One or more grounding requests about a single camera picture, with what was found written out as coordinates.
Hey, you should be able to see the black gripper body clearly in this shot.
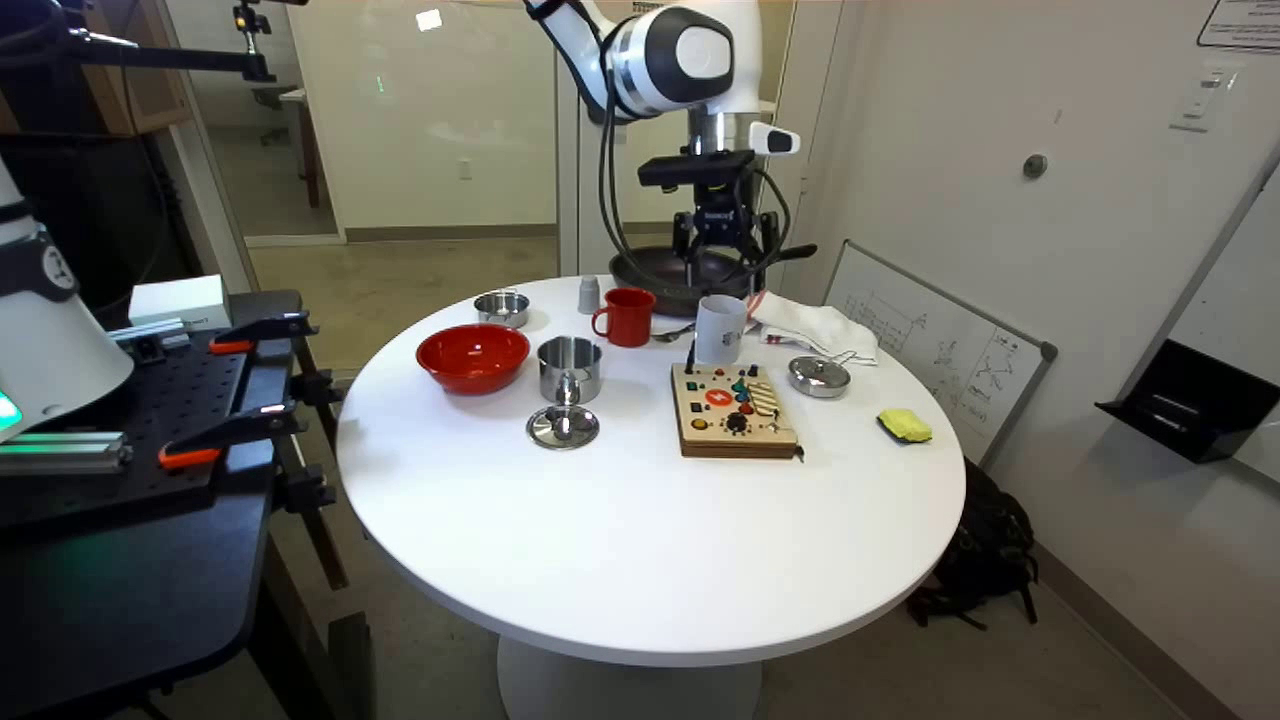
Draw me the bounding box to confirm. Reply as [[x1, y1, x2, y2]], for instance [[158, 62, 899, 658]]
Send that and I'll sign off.
[[642, 152, 813, 297]]

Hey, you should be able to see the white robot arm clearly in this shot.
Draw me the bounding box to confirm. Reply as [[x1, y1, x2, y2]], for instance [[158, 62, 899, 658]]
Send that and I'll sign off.
[[526, 0, 800, 297]]

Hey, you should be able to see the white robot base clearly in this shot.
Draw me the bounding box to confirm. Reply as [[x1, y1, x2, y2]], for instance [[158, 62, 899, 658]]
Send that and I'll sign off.
[[0, 166, 131, 442]]

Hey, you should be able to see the black frying pan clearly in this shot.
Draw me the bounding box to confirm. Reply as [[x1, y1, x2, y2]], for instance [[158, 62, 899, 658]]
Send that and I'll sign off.
[[609, 250, 752, 322]]

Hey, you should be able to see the red enamel mug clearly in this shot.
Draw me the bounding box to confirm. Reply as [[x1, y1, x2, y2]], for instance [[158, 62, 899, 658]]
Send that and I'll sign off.
[[592, 287, 655, 350]]

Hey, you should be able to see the white cloth towel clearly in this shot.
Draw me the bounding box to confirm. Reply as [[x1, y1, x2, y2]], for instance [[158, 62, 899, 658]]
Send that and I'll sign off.
[[750, 291, 879, 360]]

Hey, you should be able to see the small grey salt shaker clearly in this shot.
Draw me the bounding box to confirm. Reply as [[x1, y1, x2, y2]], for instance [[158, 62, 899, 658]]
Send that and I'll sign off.
[[575, 278, 599, 316]]

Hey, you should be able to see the small steel lid dish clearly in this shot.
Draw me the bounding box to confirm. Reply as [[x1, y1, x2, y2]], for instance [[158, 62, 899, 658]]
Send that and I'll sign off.
[[788, 358, 851, 399]]

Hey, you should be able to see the steel cup pot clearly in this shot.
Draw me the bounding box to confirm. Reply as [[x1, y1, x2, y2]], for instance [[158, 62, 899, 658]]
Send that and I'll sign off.
[[536, 337, 599, 410]]

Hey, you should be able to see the steel pot lid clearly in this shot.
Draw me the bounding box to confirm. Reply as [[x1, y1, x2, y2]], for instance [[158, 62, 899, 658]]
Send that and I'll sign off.
[[526, 410, 599, 450]]

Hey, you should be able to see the yellow sponge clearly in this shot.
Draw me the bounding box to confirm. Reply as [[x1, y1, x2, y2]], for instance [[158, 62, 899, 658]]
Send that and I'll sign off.
[[877, 410, 931, 443]]

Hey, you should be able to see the red bowl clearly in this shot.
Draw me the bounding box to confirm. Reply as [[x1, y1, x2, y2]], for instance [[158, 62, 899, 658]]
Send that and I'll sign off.
[[416, 323, 529, 397]]

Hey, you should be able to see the leaning whiteboard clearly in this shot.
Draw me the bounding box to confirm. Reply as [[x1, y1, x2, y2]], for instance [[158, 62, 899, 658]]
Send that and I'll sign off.
[[830, 246, 1056, 466]]

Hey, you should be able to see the black backpack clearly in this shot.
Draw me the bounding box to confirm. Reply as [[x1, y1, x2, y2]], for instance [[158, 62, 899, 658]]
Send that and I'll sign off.
[[909, 466, 1041, 624]]

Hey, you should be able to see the black clamp orange tip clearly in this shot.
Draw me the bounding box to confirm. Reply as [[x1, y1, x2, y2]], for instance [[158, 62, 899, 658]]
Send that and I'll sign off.
[[158, 406, 296, 476], [108, 312, 318, 358]]

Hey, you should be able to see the black optical breadboard cart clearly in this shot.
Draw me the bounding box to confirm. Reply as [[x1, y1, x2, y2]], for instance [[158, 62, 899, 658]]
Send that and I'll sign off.
[[0, 291, 359, 720]]

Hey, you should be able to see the wooden switch button board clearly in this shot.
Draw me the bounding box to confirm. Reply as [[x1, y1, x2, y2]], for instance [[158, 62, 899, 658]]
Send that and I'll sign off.
[[671, 366, 804, 462]]

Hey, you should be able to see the small steel pot with handles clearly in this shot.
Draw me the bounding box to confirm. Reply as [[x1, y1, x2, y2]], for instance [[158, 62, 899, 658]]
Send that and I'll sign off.
[[474, 291, 534, 330]]

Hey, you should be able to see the black wall tray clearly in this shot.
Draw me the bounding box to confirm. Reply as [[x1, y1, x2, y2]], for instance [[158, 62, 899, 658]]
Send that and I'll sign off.
[[1100, 341, 1280, 466]]

